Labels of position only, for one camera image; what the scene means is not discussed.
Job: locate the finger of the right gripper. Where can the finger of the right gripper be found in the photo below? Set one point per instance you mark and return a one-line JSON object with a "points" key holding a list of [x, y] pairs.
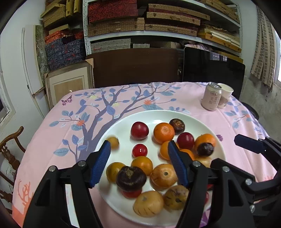
{"points": [[257, 146]]}

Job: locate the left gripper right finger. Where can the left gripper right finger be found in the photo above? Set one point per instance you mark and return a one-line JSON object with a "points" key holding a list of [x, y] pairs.
{"points": [[229, 208]]}

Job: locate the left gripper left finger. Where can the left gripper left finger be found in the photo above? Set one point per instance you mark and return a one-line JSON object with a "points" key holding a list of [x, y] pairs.
{"points": [[48, 207]]}

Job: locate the large orange mandarin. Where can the large orange mandarin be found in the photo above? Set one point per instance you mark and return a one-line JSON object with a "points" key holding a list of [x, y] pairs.
{"points": [[163, 132]]}

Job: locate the black round stool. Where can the black round stool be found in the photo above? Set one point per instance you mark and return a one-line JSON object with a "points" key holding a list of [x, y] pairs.
{"points": [[252, 111]]}

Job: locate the pale yellow fruit on plate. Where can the pale yellow fruit on plate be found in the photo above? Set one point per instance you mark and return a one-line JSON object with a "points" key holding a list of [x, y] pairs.
{"points": [[148, 204]]}

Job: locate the yellow passion fruit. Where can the yellow passion fruit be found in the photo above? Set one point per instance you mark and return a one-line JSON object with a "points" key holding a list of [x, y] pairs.
{"points": [[163, 176]]}

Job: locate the small orange tangerine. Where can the small orange tangerine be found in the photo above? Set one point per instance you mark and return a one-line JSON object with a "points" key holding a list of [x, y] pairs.
{"points": [[208, 138]]}

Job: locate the dark purple plum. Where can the dark purple plum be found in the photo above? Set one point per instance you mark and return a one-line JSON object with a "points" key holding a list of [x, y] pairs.
{"points": [[205, 149]]}

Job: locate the white oval plate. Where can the white oval plate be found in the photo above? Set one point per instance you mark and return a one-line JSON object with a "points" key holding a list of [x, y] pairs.
{"points": [[121, 129]]}

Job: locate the white paper cup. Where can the white paper cup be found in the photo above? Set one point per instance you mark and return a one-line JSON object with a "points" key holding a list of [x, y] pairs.
{"points": [[226, 92]]}

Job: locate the small orange on plate middle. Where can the small orange on plate middle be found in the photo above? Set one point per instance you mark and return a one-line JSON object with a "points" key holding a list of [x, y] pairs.
{"points": [[164, 150]]}

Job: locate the small orange on plate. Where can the small orange on plate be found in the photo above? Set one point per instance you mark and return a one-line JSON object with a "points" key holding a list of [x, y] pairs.
{"points": [[164, 150], [114, 142]]}

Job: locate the orange tangerine pile left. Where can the orange tangerine pile left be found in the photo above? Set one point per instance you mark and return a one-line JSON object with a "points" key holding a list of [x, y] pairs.
{"points": [[144, 163]]}

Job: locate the pink drink can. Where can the pink drink can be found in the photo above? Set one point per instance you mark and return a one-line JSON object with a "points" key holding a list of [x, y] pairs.
{"points": [[211, 96]]}

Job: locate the yellow tomato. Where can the yellow tomato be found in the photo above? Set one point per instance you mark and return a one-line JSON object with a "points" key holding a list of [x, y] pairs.
{"points": [[112, 171]]}

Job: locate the dark purple water chestnut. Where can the dark purple water chestnut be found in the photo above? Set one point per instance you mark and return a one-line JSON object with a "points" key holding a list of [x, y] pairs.
{"points": [[131, 178]]}

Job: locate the red cherry tomato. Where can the red cherry tomato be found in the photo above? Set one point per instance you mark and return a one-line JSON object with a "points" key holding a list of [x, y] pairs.
{"points": [[139, 150]]}

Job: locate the dark brown water chestnut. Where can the dark brown water chestnut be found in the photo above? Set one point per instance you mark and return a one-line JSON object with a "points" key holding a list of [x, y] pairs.
{"points": [[178, 125]]}

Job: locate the small orange on plate left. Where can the small orange on plate left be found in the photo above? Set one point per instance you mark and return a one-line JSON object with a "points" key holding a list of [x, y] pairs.
{"points": [[114, 142]]}

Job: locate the pink deer tablecloth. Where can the pink deer tablecloth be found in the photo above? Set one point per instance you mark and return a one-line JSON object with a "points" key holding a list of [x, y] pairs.
{"points": [[78, 121]]}

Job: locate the red plum on plate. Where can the red plum on plate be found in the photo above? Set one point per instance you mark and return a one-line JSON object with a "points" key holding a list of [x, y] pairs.
{"points": [[139, 131]]}

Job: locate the white metal shelf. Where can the white metal shelf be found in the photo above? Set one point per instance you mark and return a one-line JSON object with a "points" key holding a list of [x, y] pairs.
{"points": [[211, 23]]}

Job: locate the black monitor screen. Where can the black monitor screen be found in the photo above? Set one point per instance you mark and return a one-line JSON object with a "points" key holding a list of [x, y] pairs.
{"points": [[205, 66]]}

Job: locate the framed picture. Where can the framed picture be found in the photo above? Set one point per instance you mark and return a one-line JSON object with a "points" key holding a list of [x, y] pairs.
{"points": [[71, 78]]}

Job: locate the brown wooden board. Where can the brown wooden board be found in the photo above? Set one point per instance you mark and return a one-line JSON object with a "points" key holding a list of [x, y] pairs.
{"points": [[135, 66]]}

